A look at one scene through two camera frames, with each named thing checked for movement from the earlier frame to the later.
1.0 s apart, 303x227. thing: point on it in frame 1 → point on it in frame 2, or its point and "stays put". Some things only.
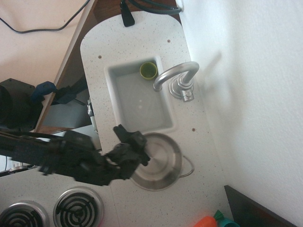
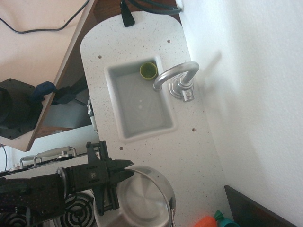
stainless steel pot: x=167 y=164 → x=147 y=199
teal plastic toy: x=227 y=222 stays put
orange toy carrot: x=206 y=221 stays put
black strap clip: x=128 y=17 stays put
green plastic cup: x=148 y=70 stays put
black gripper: x=75 y=153 → x=101 y=174
